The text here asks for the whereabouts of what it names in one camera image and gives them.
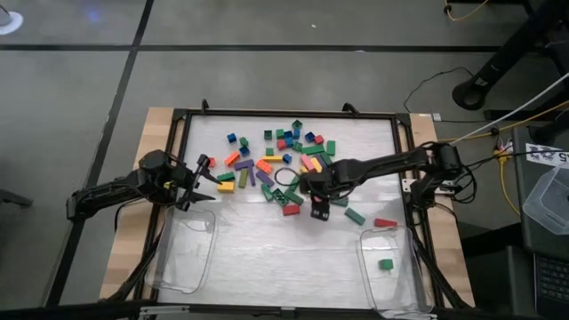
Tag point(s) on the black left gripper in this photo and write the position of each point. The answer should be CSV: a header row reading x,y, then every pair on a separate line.
x,y
182,178

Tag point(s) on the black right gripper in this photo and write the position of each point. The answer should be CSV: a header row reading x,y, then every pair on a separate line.
x,y
320,182

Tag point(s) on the orange small block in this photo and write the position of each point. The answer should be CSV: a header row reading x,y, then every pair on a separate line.
x,y
212,162
318,201

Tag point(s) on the green studded brick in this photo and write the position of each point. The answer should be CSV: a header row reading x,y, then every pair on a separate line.
x,y
280,197
341,202

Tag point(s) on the yellow brick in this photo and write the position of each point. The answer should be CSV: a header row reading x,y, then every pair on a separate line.
x,y
226,187
316,164

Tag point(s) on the red brick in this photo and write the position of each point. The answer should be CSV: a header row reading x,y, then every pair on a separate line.
x,y
290,210

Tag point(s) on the green long block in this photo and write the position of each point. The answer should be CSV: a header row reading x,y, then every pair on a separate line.
x,y
355,216
327,158
312,149
293,197

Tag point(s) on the orange studded brick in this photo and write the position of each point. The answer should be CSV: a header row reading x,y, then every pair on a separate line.
x,y
232,158
264,166

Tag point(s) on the pink brick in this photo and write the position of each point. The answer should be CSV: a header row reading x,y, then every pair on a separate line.
x,y
306,162

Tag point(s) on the clear plastic bin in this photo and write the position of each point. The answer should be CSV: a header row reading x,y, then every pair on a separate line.
x,y
182,253
400,289

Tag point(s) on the green small studded block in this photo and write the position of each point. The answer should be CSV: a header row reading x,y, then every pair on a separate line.
x,y
268,134

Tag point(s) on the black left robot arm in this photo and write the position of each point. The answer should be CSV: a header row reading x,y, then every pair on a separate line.
x,y
111,191

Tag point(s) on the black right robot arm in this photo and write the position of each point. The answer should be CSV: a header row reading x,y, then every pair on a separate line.
x,y
378,163

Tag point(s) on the olive long block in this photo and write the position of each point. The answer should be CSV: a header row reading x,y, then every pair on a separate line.
x,y
243,178

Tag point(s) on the purple long block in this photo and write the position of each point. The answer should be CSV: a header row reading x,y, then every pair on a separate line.
x,y
252,177
265,178
244,164

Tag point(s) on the red long block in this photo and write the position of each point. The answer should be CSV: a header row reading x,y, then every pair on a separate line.
x,y
385,223

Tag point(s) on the yellow thin long block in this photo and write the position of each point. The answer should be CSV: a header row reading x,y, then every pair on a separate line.
x,y
272,158

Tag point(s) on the red small block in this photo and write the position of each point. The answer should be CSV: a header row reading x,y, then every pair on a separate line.
x,y
318,139
281,145

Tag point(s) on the green hollow small block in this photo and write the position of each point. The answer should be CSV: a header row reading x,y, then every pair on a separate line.
x,y
297,124

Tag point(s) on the small white box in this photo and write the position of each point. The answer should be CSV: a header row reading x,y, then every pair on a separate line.
x,y
437,117

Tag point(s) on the dark grey stand foot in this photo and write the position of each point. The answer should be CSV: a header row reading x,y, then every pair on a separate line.
x,y
13,197

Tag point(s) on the black stand base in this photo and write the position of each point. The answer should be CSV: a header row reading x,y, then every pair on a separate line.
x,y
471,93

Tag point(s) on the dark side cabinet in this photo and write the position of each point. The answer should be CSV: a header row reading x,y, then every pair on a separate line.
x,y
529,240

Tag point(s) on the clear plastic tub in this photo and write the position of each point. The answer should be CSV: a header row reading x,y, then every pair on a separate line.
x,y
551,204

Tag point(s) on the white printed label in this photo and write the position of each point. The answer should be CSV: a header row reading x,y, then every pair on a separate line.
x,y
544,155

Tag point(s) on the white round floor disc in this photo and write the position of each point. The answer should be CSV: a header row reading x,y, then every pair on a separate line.
x,y
13,26

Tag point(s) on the black keyboard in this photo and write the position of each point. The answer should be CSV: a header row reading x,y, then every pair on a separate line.
x,y
553,280

